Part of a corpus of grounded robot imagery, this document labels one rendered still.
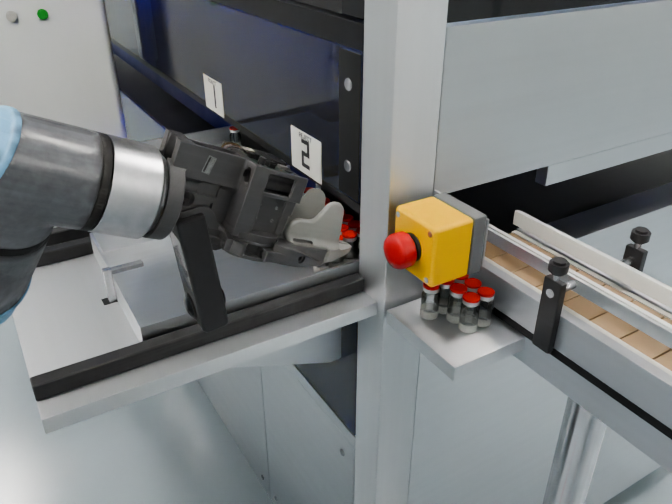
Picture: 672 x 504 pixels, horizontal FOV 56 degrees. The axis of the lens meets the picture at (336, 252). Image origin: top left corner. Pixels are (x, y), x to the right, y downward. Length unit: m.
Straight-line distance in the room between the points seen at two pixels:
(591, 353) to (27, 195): 0.55
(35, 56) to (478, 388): 1.15
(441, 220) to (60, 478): 1.43
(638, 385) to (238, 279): 0.49
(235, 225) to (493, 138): 0.39
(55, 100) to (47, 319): 0.83
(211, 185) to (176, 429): 1.45
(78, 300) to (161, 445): 1.07
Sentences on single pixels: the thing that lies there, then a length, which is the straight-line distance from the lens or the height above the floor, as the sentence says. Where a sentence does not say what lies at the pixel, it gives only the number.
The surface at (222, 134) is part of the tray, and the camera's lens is 1.34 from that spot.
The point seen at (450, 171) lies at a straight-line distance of 0.77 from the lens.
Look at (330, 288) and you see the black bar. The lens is 0.79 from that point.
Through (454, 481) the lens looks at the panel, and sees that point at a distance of 1.15.
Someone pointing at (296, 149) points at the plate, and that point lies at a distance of 0.90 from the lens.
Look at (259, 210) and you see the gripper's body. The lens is 0.54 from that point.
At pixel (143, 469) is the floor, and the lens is 1.85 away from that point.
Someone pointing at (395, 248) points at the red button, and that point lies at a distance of 0.67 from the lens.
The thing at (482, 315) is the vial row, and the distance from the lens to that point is 0.77.
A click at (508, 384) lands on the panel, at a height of 0.64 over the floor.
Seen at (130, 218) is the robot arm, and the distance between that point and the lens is 0.49.
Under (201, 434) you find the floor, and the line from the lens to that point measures 1.90.
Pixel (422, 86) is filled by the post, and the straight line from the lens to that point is 0.70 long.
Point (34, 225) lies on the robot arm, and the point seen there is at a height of 1.13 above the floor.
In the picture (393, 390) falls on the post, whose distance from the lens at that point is 0.90.
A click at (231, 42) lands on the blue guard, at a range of 1.06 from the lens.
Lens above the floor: 1.33
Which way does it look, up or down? 30 degrees down
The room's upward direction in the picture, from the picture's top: straight up
